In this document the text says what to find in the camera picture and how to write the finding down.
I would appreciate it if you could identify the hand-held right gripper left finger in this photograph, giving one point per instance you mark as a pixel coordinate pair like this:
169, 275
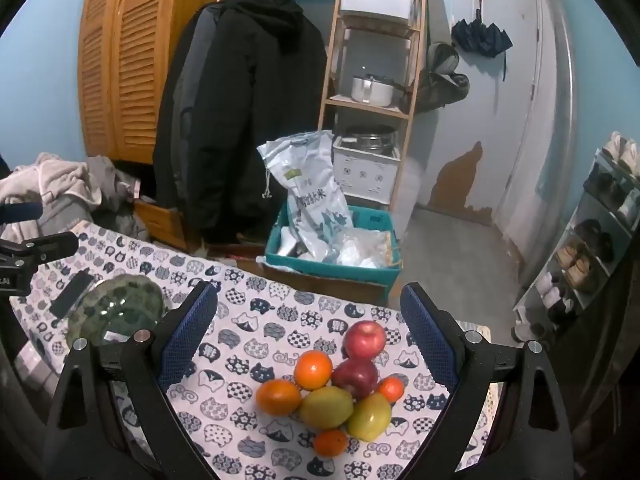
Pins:
187, 330

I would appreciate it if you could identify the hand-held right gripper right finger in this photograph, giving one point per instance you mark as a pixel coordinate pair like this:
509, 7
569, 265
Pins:
430, 332

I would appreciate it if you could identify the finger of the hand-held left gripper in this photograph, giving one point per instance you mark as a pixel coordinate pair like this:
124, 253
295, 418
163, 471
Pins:
20, 212
50, 247

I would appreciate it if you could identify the bright red apple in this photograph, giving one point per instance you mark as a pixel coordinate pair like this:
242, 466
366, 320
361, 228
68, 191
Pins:
365, 340

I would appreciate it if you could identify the small mandarin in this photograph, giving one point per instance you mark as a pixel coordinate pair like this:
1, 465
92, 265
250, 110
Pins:
330, 443
391, 389

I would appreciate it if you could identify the green glass bowl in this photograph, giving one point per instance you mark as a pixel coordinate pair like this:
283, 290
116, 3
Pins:
115, 305

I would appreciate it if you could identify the dark red apple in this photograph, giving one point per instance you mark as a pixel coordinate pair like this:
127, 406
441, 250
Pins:
355, 379

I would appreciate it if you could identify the yellow-green lemon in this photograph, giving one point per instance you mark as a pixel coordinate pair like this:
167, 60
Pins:
326, 406
370, 416

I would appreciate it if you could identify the large orange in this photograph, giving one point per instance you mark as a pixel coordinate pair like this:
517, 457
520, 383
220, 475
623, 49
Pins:
312, 370
278, 396

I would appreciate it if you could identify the black smartphone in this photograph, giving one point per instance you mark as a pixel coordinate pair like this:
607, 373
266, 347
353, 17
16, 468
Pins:
72, 294

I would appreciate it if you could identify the grey clothing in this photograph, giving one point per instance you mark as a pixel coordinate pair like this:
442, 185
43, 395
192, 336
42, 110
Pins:
110, 180

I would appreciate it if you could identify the cat print tablecloth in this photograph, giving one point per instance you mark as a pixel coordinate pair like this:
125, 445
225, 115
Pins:
280, 310

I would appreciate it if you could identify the teal plastic crate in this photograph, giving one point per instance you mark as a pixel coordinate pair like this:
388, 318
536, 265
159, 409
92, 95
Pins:
340, 275

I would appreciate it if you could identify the clear plastic bag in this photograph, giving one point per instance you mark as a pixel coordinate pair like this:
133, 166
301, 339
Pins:
365, 247

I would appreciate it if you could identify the wooden drawer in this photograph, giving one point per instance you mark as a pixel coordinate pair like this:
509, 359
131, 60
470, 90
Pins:
160, 220

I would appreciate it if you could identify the cardboard box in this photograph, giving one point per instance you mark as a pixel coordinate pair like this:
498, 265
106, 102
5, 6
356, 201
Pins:
320, 287

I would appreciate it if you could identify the white printed box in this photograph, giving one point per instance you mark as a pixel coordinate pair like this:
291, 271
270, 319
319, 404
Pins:
365, 175

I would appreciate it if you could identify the wooden louvered wardrobe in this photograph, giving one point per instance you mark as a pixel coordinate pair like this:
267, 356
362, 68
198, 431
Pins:
130, 60

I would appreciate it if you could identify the white rice bag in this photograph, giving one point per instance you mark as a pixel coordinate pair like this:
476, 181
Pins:
310, 185

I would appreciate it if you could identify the steel pot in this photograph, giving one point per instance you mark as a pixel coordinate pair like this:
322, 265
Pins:
370, 139

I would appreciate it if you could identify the shoe rack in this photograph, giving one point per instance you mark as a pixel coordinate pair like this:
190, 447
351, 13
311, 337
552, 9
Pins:
595, 200

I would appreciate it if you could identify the grey jacket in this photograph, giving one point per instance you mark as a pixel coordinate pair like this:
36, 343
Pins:
192, 70

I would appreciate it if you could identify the black hooded coat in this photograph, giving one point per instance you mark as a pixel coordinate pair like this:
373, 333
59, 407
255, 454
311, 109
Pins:
240, 110

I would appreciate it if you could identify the wooden shelf rack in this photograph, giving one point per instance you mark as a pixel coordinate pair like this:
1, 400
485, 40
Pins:
372, 106

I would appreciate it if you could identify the grey door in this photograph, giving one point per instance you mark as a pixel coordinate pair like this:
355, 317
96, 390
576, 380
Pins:
530, 110

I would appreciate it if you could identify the white cooking pot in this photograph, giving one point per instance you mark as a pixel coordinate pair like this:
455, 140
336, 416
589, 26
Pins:
372, 91

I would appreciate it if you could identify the olive hanging bag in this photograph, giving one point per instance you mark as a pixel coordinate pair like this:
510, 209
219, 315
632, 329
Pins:
440, 80

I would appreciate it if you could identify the dark blue umbrella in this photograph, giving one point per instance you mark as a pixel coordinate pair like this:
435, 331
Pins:
482, 35

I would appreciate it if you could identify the white storage box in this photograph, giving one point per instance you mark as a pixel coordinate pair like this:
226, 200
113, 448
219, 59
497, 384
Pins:
375, 0

